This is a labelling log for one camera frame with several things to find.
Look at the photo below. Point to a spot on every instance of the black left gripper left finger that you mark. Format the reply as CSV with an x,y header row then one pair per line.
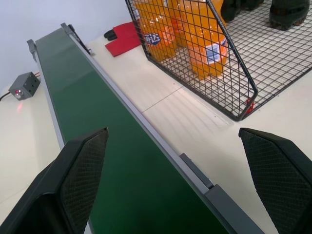
x,y
48,190

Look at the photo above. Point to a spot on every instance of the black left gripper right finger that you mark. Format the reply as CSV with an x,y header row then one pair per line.
x,y
285,175

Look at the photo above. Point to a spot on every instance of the red object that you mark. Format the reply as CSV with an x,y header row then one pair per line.
x,y
250,106

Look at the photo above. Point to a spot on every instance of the grey control box red light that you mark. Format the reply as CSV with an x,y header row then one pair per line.
x,y
23,86

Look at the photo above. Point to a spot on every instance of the orange soda bottle white label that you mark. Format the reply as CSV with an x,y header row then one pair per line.
x,y
207,44

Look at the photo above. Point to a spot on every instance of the dark cola bottle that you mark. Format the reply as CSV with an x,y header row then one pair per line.
x,y
234,9
287,14

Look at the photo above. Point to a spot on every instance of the black rounded object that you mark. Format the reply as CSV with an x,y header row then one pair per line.
x,y
110,34

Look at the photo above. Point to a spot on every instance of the red cloth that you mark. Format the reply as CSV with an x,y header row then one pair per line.
x,y
125,39

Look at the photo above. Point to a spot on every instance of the orange soda bottle blue logo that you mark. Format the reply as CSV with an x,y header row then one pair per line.
x,y
156,36

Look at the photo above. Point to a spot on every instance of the green conveyor belt grey frame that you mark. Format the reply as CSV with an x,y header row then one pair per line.
x,y
97,117

